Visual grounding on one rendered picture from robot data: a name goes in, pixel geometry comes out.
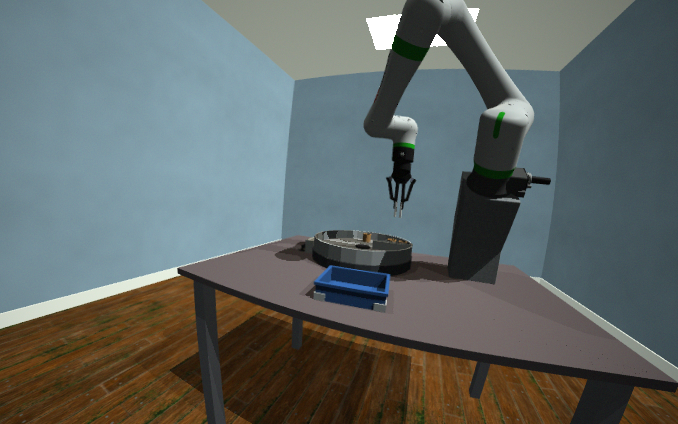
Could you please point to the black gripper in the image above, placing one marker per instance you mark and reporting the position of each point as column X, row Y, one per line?
column 401, row 174

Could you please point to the blue open crate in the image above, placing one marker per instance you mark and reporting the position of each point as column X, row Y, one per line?
column 363, row 296

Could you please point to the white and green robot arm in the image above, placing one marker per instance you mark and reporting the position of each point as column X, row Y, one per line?
column 501, row 130

